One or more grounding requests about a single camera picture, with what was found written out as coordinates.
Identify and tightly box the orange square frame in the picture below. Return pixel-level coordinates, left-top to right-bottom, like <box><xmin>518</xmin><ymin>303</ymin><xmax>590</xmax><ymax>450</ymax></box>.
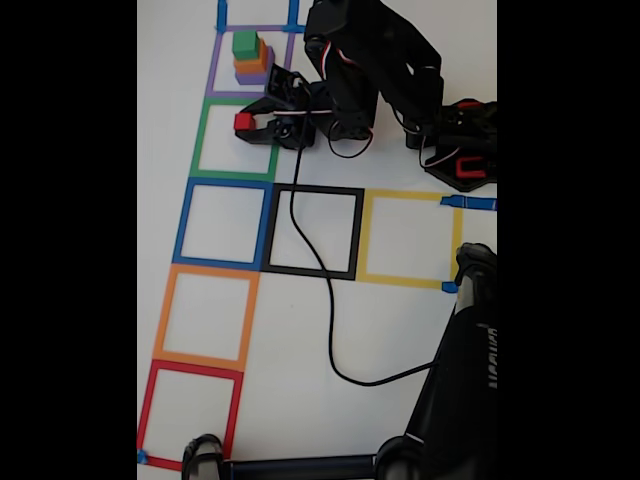
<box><xmin>152</xmin><ymin>263</ymin><xmax>261</xmax><ymax>374</ymax></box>

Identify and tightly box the black tripod stand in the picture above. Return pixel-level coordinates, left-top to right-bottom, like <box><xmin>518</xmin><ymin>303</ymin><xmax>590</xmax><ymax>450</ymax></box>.
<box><xmin>180</xmin><ymin>242</ymin><xmax>498</xmax><ymax>480</ymax></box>

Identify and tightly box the purple square block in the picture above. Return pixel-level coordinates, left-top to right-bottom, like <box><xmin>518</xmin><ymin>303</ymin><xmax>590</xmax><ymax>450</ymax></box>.
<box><xmin>234</xmin><ymin>47</ymin><xmax>275</xmax><ymax>86</ymax></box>

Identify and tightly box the green square frame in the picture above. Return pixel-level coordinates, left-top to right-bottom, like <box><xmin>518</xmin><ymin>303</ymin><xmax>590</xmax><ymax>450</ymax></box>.
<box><xmin>189</xmin><ymin>97</ymin><xmax>286</xmax><ymax>182</ymax></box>

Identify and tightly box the purple square frame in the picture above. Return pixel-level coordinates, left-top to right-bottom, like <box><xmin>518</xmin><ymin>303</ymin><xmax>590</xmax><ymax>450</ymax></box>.
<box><xmin>204</xmin><ymin>23</ymin><xmax>296</xmax><ymax>100</ymax></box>

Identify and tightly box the long blue tape strip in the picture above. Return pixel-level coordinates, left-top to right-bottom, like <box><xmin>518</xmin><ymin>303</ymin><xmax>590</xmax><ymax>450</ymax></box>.
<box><xmin>439</xmin><ymin>195</ymin><xmax>498</xmax><ymax>212</ymax></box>

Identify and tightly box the yellow square frame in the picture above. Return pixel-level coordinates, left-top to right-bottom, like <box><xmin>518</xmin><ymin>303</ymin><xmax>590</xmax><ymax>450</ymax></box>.
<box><xmin>355</xmin><ymin>188</ymin><xmax>464</xmax><ymax>291</ymax></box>

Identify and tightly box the black square frame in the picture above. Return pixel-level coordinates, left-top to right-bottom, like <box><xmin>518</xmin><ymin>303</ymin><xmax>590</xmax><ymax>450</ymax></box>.
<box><xmin>260</xmin><ymin>183</ymin><xmax>365</xmax><ymax>281</ymax></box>

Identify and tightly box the red white servo wire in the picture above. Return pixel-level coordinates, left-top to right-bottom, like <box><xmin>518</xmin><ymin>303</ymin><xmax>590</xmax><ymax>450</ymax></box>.
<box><xmin>418</xmin><ymin>132</ymin><xmax>459</xmax><ymax>170</ymax></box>
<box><xmin>272</xmin><ymin>42</ymin><xmax>375</xmax><ymax>160</ymax></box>

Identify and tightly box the orange square block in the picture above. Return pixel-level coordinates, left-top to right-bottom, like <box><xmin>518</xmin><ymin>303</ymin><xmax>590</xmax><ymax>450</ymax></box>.
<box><xmin>233</xmin><ymin>42</ymin><xmax>269</xmax><ymax>75</ymax></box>

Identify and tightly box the green cube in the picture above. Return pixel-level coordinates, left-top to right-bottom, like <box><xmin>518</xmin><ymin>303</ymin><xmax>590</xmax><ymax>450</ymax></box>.
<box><xmin>232</xmin><ymin>30</ymin><xmax>261</xmax><ymax>60</ymax></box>

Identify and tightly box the black camera cable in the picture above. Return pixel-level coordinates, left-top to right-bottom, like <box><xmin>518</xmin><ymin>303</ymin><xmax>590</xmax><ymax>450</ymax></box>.
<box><xmin>289</xmin><ymin>82</ymin><xmax>441</xmax><ymax>387</ymax></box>

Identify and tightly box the blue square frame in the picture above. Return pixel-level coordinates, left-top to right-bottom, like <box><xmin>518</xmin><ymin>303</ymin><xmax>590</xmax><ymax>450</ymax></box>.
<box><xmin>172</xmin><ymin>177</ymin><xmax>275</xmax><ymax>273</ymax></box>

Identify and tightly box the red square frame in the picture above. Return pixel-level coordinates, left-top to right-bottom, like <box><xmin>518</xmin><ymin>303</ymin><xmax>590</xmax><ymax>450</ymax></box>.
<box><xmin>137</xmin><ymin>359</ymin><xmax>245</xmax><ymax>473</ymax></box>

